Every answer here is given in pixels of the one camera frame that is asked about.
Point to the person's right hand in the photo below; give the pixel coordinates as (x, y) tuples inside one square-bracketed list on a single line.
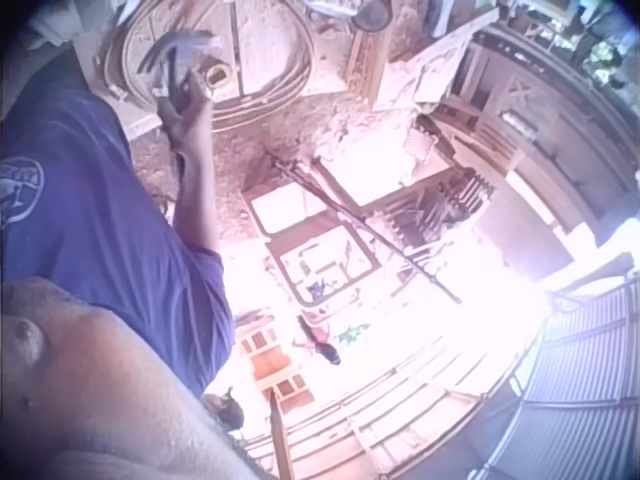
[(187, 122)]

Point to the person's right fingers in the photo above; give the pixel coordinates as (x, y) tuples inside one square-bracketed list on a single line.
[(192, 97)]

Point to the yellow tape roll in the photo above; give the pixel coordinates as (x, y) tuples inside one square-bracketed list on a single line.
[(218, 75)]

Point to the black round fan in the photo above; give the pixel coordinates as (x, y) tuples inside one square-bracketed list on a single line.
[(372, 15)]

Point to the long dark metal rod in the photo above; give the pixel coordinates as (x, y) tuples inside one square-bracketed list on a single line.
[(360, 222)]

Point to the blue rag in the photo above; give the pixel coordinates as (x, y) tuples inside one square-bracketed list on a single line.
[(318, 290)]

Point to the pale wooden board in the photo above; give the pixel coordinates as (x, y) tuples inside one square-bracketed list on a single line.
[(430, 65)]

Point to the heap of dark wooden slats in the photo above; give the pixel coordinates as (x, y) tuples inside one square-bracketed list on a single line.
[(440, 205)]

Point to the green rag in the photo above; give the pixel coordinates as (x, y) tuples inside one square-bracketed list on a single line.
[(352, 332)]

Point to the stack of wooden chair frames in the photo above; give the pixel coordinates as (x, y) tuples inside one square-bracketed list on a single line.
[(520, 120)]

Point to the corrugated metal sheet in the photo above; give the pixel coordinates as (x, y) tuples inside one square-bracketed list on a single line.
[(580, 380)]

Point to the round wooden frame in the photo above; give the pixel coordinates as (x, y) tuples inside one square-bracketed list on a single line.
[(280, 75)]

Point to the white panelled door frame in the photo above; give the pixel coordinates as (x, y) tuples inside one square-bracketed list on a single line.
[(310, 250)]

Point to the brown wooden post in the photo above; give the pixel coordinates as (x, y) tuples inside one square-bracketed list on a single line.
[(281, 440)]

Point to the pale wooden slatted frame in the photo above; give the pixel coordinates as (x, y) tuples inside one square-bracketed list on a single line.
[(400, 410)]

